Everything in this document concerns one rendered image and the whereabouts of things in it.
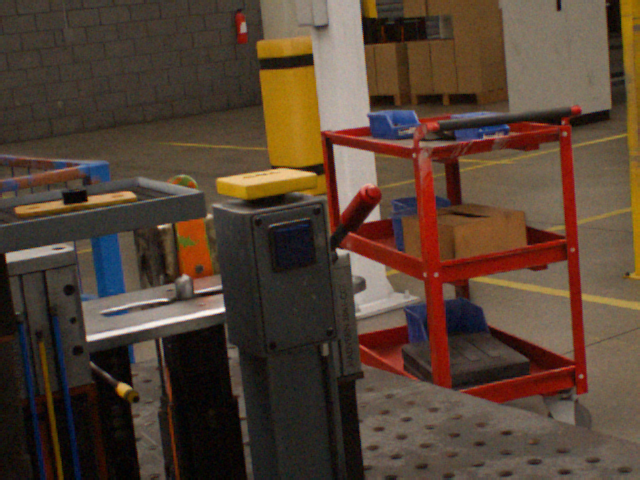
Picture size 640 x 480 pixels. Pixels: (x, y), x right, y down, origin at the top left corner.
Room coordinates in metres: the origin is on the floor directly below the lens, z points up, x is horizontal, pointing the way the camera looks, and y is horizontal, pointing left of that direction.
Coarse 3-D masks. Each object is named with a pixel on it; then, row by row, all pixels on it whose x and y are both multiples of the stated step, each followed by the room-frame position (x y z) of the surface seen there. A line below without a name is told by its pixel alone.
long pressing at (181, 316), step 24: (168, 288) 1.30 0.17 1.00; (216, 288) 1.28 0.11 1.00; (360, 288) 1.24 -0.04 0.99; (96, 312) 1.22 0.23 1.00; (144, 312) 1.20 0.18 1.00; (168, 312) 1.19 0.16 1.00; (192, 312) 1.16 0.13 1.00; (216, 312) 1.17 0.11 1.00; (96, 336) 1.11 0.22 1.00; (120, 336) 1.12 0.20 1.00; (144, 336) 1.13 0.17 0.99
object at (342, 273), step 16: (336, 272) 1.10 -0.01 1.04; (336, 288) 1.09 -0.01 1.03; (352, 288) 1.10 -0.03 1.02; (352, 304) 1.10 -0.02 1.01; (352, 320) 1.10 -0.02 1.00; (352, 336) 1.10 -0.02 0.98; (336, 352) 1.09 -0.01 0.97; (352, 352) 1.10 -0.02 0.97; (336, 368) 1.09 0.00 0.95; (352, 368) 1.10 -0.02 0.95; (352, 384) 1.11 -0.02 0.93; (352, 400) 1.11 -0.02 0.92; (352, 416) 1.11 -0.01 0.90; (352, 432) 1.10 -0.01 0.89; (352, 448) 1.10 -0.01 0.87; (352, 464) 1.10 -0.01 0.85
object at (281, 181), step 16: (240, 176) 0.94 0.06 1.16; (256, 176) 0.93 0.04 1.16; (272, 176) 0.92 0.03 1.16; (288, 176) 0.91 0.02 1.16; (304, 176) 0.91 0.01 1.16; (224, 192) 0.93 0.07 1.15; (240, 192) 0.90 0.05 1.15; (256, 192) 0.89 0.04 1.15; (272, 192) 0.90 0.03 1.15; (288, 192) 0.91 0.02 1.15
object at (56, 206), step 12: (72, 192) 0.87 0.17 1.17; (84, 192) 0.87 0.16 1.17; (36, 204) 0.88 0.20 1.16; (48, 204) 0.88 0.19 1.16; (60, 204) 0.87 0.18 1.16; (72, 204) 0.86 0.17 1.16; (84, 204) 0.86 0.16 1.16; (96, 204) 0.86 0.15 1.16; (108, 204) 0.86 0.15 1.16; (24, 216) 0.85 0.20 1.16
